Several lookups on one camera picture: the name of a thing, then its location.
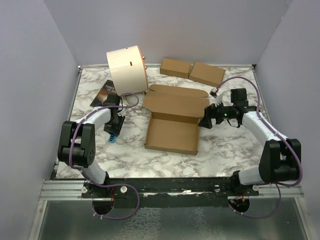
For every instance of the brown cardboard box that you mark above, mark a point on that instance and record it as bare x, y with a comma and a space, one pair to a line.
174, 116

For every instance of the dark paperback book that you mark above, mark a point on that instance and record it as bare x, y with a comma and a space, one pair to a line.
107, 96

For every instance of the cream cylindrical container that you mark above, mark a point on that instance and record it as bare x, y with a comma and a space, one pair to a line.
128, 70

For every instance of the small blue rack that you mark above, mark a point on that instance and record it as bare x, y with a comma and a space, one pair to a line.
112, 138

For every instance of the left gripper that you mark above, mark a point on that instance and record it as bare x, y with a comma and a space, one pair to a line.
116, 130

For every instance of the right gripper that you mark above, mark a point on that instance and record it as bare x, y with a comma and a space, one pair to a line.
211, 112

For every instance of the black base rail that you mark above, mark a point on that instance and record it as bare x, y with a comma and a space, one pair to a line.
174, 192

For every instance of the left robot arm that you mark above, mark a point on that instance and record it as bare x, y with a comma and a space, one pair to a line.
77, 143

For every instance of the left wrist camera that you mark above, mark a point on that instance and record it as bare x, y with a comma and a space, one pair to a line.
121, 113

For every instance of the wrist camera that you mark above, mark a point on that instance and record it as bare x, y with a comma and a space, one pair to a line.
218, 95
121, 113

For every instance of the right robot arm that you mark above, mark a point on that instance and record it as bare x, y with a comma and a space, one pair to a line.
281, 157

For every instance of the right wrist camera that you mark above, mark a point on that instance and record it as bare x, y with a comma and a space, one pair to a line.
218, 95

